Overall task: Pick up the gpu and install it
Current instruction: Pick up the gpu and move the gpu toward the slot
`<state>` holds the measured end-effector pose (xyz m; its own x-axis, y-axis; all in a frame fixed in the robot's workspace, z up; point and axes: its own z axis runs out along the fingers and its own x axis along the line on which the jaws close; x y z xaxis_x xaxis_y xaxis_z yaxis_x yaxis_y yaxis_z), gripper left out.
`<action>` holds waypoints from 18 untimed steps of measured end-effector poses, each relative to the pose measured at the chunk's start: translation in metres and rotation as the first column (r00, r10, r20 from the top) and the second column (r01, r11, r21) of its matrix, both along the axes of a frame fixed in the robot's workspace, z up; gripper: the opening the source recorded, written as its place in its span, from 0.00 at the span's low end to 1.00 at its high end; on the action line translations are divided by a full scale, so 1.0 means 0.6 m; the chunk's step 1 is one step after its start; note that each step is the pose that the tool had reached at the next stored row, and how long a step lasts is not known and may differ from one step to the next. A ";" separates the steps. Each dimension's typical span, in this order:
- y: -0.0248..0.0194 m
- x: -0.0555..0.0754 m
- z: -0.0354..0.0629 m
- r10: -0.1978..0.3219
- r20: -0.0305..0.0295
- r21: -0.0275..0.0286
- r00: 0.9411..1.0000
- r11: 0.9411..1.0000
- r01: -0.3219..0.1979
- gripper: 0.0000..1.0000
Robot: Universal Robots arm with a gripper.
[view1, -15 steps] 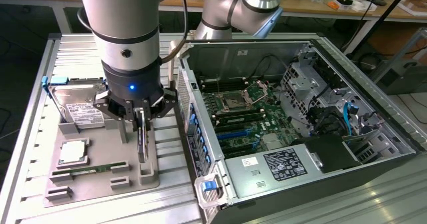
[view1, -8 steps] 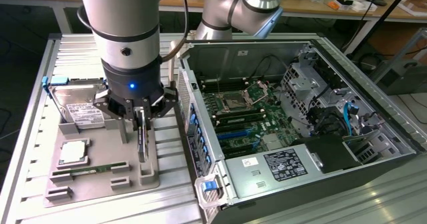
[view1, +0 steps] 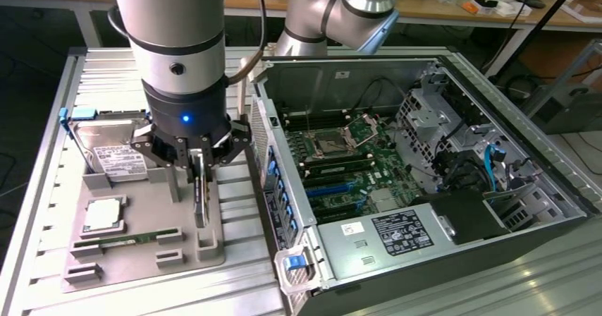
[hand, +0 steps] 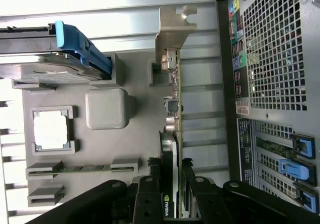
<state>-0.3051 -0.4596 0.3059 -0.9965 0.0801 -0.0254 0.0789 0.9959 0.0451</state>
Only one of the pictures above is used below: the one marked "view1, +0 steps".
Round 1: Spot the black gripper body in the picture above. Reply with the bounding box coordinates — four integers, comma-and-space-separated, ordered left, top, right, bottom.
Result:
141, 78, 233, 142

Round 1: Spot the graphics card with black fan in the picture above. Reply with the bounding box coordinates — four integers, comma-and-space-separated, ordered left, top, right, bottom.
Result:
187, 148, 212, 229

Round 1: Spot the silver hard disk drive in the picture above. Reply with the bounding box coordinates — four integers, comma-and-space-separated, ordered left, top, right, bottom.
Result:
69, 118, 157, 185

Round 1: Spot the blue disk caddy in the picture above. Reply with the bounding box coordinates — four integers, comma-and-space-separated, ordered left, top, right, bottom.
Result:
56, 107, 156, 171

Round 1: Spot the grey parts rack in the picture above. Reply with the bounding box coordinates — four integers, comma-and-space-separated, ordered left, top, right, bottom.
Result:
58, 164, 228, 295

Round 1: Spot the CPU socket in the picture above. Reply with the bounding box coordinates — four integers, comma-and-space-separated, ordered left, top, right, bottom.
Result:
312, 130, 348, 157

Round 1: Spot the silver CPU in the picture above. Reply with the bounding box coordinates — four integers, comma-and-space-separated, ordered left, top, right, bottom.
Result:
82, 198, 124, 232

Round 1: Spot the installed black RAM stick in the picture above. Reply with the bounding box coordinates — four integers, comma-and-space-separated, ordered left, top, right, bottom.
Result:
303, 159, 372, 179

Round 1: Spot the blue expansion slot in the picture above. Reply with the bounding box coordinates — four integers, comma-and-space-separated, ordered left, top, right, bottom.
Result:
304, 181, 353, 199

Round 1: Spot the green RAM stick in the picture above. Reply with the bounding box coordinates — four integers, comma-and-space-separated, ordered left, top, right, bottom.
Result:
73, 227, 183, 252

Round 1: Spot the metal socket cover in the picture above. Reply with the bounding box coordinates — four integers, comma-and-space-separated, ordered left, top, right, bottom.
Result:
341, 114, 380, 147

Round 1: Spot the black expansion slot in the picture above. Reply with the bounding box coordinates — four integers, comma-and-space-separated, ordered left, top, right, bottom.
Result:
311, 202, 361, 224

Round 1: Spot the green motherboard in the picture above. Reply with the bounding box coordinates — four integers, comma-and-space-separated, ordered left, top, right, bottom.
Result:
284, 113, 427, 225

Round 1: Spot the perforated metal disk bay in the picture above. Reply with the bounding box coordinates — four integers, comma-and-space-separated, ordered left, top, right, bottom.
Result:
393, 67, 495, 190

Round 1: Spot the silver power supply unit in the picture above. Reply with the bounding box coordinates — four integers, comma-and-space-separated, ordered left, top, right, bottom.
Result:
315, 202, 457, 282

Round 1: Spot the black open PC case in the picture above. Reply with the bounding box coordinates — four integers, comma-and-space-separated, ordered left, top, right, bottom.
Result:
236, 54, 594, 316

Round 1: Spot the dark grey box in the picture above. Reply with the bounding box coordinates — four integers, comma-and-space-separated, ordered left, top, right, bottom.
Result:
534, 86, 602, 135

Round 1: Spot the black tripod pole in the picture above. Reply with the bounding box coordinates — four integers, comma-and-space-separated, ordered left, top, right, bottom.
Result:
483, 0, 591, 77

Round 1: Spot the grey case corner handle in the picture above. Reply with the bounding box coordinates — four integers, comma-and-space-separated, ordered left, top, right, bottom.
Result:
273, 247, 321, 296
237, 55, 269, 118

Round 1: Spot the black looped wire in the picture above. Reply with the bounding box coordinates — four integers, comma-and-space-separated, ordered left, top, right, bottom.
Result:
355, 78, 408, 114

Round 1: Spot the black wire bundle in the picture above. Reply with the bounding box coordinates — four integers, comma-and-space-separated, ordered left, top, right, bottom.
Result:
429, 148, 488, 195

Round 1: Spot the blue SATA wire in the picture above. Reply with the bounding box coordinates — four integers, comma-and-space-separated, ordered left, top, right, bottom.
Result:
480, 142, 508, 194

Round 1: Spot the aluminium frame stand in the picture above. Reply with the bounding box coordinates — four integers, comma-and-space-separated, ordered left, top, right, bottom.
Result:
519, 37, 602, 119

